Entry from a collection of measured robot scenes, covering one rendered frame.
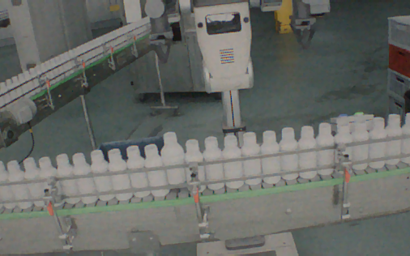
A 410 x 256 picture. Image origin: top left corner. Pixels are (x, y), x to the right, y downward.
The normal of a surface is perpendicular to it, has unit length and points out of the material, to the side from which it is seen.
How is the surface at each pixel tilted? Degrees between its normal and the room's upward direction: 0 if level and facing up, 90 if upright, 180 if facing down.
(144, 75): 90
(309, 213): 90
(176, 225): 90
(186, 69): 90
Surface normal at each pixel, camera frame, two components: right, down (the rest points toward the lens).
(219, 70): 0.03, 0.39
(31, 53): -0.31, 0.40
